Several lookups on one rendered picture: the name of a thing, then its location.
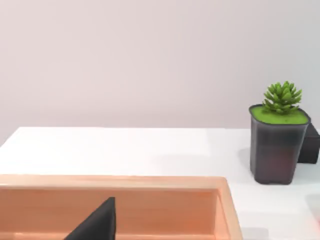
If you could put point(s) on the black block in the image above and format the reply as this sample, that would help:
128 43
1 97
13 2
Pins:
310 150

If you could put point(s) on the shallow salmon-coloured box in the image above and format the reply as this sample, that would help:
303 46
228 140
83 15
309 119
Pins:
160 207

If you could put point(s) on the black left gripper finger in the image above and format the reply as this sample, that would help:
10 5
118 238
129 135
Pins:
102 222

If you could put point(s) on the dark grey plant pot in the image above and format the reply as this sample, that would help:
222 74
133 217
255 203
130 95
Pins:
275 150

